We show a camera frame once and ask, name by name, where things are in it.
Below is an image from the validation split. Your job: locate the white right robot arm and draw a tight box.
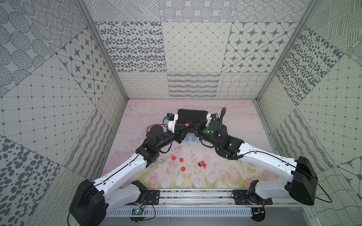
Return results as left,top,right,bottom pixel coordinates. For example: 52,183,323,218
191,108,318,206

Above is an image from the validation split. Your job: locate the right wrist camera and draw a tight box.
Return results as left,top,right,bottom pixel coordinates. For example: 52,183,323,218
206,113,217,127

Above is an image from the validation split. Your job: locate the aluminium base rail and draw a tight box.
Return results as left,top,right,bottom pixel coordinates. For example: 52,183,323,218
106,185,306,222

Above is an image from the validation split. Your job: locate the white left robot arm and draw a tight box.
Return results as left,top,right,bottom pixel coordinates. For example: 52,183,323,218
69,124,191,226

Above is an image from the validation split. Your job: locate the black plastic tool case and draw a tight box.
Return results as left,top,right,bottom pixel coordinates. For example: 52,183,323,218
176,109,208,124

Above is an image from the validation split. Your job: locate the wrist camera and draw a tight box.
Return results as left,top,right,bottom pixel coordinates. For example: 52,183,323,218
164,113,178,133
206,113,217,127

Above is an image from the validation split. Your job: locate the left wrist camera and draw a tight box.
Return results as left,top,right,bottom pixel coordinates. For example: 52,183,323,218
164,113,178,133

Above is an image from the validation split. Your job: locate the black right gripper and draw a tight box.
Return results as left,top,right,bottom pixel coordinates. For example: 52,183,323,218
188,120,221,149

